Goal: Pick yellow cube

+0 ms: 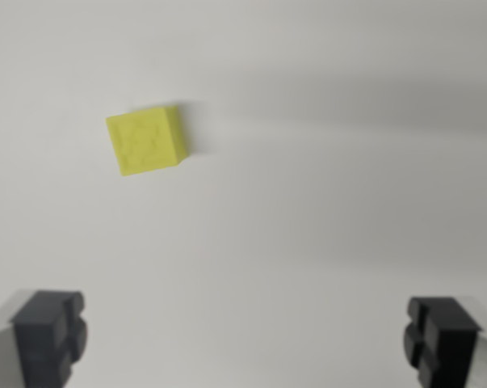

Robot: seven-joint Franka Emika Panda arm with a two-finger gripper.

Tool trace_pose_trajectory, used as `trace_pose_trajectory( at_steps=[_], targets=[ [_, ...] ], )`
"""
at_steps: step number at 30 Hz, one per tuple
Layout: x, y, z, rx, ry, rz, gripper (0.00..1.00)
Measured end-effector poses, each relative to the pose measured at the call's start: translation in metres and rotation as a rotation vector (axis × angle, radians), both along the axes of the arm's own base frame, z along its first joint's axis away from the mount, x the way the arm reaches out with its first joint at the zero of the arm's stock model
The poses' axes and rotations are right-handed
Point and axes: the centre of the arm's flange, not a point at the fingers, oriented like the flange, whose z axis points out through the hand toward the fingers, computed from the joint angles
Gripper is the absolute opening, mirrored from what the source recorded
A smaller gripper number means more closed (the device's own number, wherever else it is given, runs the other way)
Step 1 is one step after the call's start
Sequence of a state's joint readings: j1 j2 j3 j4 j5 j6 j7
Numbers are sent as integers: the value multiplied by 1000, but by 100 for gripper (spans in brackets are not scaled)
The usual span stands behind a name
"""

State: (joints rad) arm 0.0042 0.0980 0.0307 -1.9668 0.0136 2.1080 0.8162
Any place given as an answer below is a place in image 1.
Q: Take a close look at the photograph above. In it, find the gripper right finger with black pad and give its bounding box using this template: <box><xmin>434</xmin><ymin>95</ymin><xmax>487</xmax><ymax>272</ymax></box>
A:
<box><xmin>401</xmin><ymin>295</ymin><xmax>487</xmax><ymax>388</ymax></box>

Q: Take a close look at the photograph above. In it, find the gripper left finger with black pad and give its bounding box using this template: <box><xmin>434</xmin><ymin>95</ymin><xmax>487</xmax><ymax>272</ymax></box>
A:
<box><xmin>0</xmin><ymin>288</ymin><xmax>89</xmax><ymax>388</ymax></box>

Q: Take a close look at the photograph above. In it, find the yellow cube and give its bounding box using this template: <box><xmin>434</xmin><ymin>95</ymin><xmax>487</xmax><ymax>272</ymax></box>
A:
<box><xmin>105</xmin><ymin>104</ymin><xmax>187</xmax><ymax>178</ymax></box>

